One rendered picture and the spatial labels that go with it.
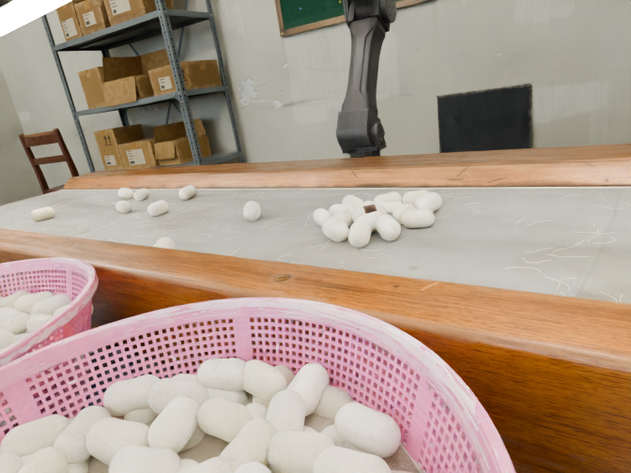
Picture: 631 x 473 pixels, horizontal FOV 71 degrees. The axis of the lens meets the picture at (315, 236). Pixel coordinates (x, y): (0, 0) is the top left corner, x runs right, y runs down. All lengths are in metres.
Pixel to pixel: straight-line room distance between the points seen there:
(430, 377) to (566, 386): 0.06
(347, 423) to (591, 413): 0.10
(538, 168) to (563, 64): 1.87
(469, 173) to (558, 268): 0.26
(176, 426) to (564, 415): 0.18
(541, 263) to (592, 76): 2.10
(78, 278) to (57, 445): 0.22
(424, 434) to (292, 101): 2.73
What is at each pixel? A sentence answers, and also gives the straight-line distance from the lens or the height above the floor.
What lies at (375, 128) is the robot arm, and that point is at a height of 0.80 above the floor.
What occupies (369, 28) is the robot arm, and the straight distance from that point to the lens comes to 0.98.
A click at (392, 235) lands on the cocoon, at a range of 0.41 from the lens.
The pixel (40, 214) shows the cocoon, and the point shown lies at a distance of 0.91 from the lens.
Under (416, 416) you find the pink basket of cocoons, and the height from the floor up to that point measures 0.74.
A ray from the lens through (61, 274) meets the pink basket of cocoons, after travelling 0.49.
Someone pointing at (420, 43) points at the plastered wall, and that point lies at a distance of 2.53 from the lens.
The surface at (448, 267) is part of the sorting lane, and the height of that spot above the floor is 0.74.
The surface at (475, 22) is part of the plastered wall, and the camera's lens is 2.47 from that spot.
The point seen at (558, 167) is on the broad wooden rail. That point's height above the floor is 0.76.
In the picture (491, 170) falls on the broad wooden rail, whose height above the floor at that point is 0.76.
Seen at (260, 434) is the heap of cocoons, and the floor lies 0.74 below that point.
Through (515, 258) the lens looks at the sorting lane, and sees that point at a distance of 0.37.
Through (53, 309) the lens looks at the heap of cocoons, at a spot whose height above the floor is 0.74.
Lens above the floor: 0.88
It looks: 18 degrees down
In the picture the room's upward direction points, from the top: 9 degrees counter-clockwise
